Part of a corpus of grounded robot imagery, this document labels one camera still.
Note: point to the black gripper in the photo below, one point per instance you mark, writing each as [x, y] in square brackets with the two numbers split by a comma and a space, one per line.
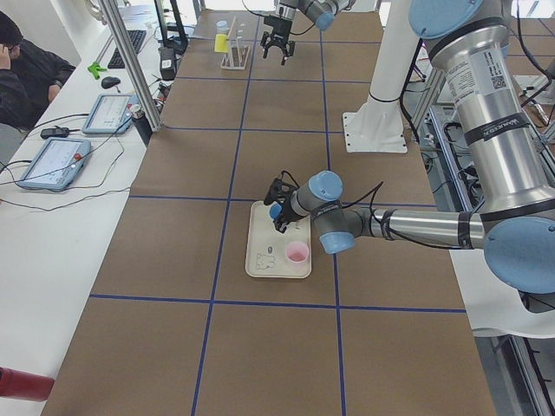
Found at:
[286, 212]
[277, 27]

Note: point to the blue ikea cup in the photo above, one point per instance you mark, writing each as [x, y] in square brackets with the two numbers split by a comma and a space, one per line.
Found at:
[275, 211]

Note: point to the pink ikea cup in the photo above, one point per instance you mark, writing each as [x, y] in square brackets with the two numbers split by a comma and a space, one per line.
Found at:
[297, 252]

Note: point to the yellow ikea cup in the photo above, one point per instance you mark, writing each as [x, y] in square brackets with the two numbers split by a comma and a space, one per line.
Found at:
[221, 44]

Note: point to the blue ikea cup corner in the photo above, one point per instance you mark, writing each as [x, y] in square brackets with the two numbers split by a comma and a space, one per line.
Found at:
[222, 27]

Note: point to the cream plastic tray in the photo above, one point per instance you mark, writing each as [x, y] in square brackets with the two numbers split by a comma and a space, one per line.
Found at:
[265, 257]

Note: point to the black computer mouse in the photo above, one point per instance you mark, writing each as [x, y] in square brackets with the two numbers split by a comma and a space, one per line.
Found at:
[108, 82]

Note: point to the far blue teach pendant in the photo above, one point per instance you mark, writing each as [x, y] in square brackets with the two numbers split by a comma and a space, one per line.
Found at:
[109, 114]

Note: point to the blue teach pendant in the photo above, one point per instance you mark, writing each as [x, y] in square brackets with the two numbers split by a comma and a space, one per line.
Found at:
[109, 114]
[56, 165]

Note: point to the green plastic tool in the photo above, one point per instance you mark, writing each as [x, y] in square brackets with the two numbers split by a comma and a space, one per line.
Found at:
[95, 69]

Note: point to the white plastic chair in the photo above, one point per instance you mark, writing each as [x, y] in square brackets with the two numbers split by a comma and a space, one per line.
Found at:
[494, 308]

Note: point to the black power adapter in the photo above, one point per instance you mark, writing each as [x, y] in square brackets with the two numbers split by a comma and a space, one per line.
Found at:
[55, 132]

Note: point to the near blue teach pendant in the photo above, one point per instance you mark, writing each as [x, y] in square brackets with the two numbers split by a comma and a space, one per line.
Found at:
[56, 165]

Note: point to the seated person black jacket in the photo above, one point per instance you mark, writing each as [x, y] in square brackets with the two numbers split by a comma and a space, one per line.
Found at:
[31, 77]

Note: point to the red fire extinguisher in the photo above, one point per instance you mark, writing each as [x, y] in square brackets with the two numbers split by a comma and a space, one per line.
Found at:
[20, 385]

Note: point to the white wire cup rack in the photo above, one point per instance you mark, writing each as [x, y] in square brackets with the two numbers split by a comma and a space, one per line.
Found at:
[239, 52]

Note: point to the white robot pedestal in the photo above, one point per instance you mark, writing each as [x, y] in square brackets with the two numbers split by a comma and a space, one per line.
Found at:
[377, 125]

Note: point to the aluminium frame post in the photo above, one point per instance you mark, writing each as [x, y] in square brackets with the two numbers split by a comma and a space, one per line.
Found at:
[118, 30]

